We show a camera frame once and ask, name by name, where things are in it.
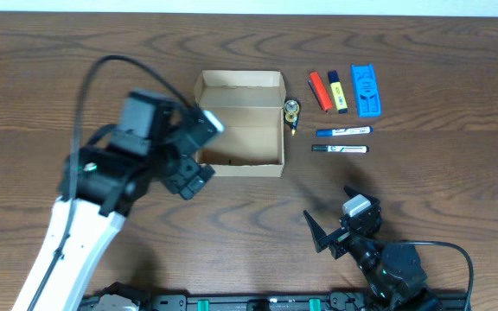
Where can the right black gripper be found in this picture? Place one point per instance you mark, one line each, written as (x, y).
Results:
(339, 236)

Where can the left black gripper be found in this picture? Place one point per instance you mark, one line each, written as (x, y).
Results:
(189, 181)

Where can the brown cardboard box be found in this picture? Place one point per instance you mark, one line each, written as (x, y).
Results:
(250, 105)

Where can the blue whiteboard marker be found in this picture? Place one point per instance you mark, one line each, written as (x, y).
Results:
(345, 131)

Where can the correction tape dispenser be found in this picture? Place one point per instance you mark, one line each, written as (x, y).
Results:
(292, 110)

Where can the yellow highlighter pen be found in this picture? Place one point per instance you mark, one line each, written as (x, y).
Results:
(337, 92)

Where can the blue plastic stapler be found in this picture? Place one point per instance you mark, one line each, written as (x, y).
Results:
(366, 91)

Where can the orange highlighter pen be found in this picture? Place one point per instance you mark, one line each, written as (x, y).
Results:
(320, 91)

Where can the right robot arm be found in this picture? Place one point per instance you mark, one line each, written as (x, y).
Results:
(392, 270)

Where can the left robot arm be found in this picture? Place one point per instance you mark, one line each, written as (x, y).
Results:
(155, 139)

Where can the black whiteboard marker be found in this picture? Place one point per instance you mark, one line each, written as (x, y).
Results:
(359, 149)

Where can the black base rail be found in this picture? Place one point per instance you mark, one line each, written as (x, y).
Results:
(119, 296)

